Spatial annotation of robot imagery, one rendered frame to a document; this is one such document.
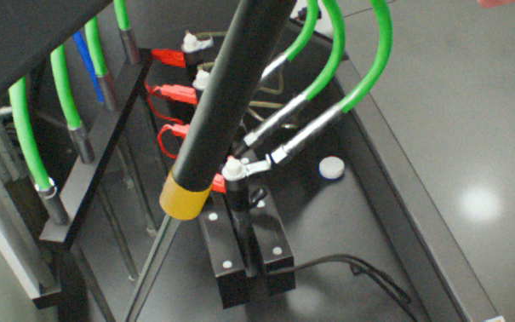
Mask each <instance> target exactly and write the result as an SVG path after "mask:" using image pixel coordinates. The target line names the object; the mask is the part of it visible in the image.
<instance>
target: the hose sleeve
mask: <svg viewBox="0 0 515 322"><path fill-rule="evenodd" d="M344 116H346V112H343V111H342V110H341V108H340V106H339V105H338V103H337V102H336V103H335V104H334V105H333V106H332V107H328V108H327V109H326V110H325V111H324V112H322V113H321V114H320V115H319V116H318V117H317V118H316V119H315V120H314V121H312V122H311V123H310V124H308V125H307V126H306V127H304V128H303V129H302V130H300V131H299V132H298V133H296V134H295V135H294V136H292V137H290V138H289V140H287V141H286V142H285V144H283V149H284V151H285V152H286V153H287V154H288V155H289V156H290V157H293V156H294V155H295V154H296V153H298V152H300V151H301V150H302V149H303V148H304V147H308V145H309V144H311V143H312V141H314V140H315V139H316V138H317V137H319V136H320V135H321V134H322V133H323V132H324V131H326V130H327V129H330V128H331V127H333V126H334V125H335V124H336V123H338V122H340V120H341V119H343V117H344Z"/></svg>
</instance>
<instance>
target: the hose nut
mask: <svg viewBox="0 0 515 322"><path fill-rule="evenodd" d="M272 157H273V159H274V160H275V161H276V163H277V164H279V165H282V166H284V165H285V164H286V163H288V162H289V161H290V160H291V159H292V157H290V156H289V155H288V154H287V153H286V152H285V151H284V149H283V144H282V145H279V146H278V147H276V148H275V149H274V150H273V151H272Z"/></svg>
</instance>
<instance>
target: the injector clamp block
mask: <svg viewBox="0 0 515 322"><path fill-rule="evenodd" d="M183 103H184V106H186V111H187V114H188V117H189V120H190V124H191V123H192V120H193V117H194V114H195V112H196V111H195V107H194V105H193V104H192V103H188V102H183ZM246 134H247V130H246V128H245V126H244V124H243V125H241V126H239V127H238V129H237V133H236V134H235V136H233V138H232V145H233V146H238V145H239V144H240V142H241V141H243V140H244V136H245V135H246ZM239 161H240V163H242V164H244V165H246V164H253V163H258V162H259V160H258V158H256V156H255V152H254V150H253V149H251V148H250V149H249V150H248V151H247V152H246V153H245V154H244V155H243V156H242V157H241V158H240V159H239ZM248 182H249V192H253V191H254V190H255V189H256V188H258V187H260V186H263V187H265V188H266V190H267V192H268V195H267V196H266V197H265V198H263V199H262V200H261V201H260V203H259V204H258V205H256V206H255V207H254V208H253V209H250V212H249V213H250V220H251V223H250V228H251V234H252V239H253V246H254V253H255V258H256V261H258V263H259V267H260V271H261V274H262V277H263V279H264V282H265V285H266V289H267V293H268V296H275V295H278V294H283V293H285V291H289V290H294V289H296V283H295V271H294V272H291V273H284V274H275V275H268V273H269V272H271V271H277V270H278V269H279V268H287V267H294V266H295V259H294V254H293V251H292V249H291V247H290V244H289V240H288V237H287V235H286V232H285V230H284V228H283V224H282V222H281V221H280V219H279V216H278V212H277V210H276V207H275V204H274V203H273V200H272V196H271V194H270V192H269V188H268V186H267V184H266V179H265V177H264V175H263V172H261V173H258V174H253V175H250V176H249V177H248ZM211 193H212V196H213V200H214V202H213V203H212V204H206V205H204V206H203V207H202V209H201V210H200V212H199V214H198V215H197V222H198V225H199V229H200V232H201V235H202V239H203V245H204V248H205V251H206V255H207V257H208V261H209V263H210V265H211V266H212V270H213V274H214V276H215V282H216V285H217V289H218V291H219V296H220V301H221V305H222V307H223V309H227V308H233V307H236V306H239V305H242V304H245V303H248V302H250V295H249V285H248V280H247V274H246V270H245V266H244V263H243V258H242V255H241V250H240V245H239V239H238V235H237V229H235V228H232V225H231V223H230V219H229V216H228V213H227V210H226V202H225V198H224V193H220V192H216V190H214V189H211Z"/></svg>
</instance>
